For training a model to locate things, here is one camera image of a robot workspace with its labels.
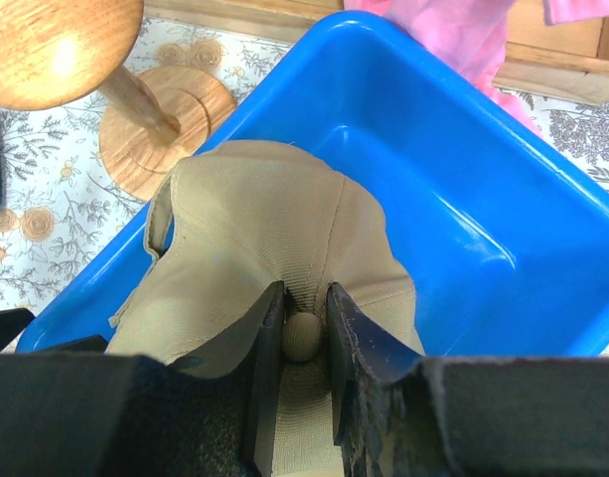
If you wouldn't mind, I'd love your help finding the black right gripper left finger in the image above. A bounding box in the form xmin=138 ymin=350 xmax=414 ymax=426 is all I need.
xmin=0 ymin=281 xmax=285 ymax=476

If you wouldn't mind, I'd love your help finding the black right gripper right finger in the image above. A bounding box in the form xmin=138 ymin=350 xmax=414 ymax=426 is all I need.
xmin=326 ymin=284 xmax=609 ymax=476

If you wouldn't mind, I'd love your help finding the beige baseball cap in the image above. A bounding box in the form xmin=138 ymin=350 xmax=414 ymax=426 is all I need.
xmin=108 ymin=140 xmax=422 ymax=476

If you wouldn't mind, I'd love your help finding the blue plastic bin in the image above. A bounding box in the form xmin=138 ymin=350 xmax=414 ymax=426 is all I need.
xmin=15 ymin=10 xmax=609 ymax=360

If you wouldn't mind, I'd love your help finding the wooden hat stand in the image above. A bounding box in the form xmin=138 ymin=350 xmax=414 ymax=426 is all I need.
xmin=0 ymin=1 xmax=236 ymax=201

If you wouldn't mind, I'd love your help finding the pink t-shirt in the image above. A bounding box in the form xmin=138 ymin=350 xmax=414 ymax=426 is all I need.
xmin=344 ymin=0 xmax=609 ymax=140

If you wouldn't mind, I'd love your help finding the wooden clothes rack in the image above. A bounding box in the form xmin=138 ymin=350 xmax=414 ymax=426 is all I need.
xmin=145 ymin=0 xmax=609 ymax=104

